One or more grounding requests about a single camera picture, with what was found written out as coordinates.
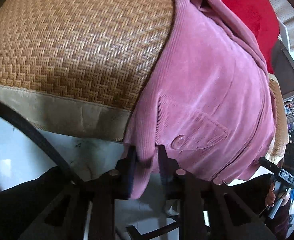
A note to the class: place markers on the red blanket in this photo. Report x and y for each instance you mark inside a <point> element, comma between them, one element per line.
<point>260,18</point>

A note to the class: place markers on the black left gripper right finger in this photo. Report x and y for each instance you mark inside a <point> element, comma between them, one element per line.
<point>172,176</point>

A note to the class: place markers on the woven rattan bed mat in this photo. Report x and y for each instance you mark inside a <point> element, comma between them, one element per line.
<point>78,67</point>

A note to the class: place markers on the pink corduroy jacket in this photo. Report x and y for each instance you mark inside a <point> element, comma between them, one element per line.
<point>207,101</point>

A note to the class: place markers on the person's right hand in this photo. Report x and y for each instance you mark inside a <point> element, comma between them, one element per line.
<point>271,197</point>

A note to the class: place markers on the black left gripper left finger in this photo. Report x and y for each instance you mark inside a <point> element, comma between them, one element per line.
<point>122,175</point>

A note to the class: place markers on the grey air conditioner unit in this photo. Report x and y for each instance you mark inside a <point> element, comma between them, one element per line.
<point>283,66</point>

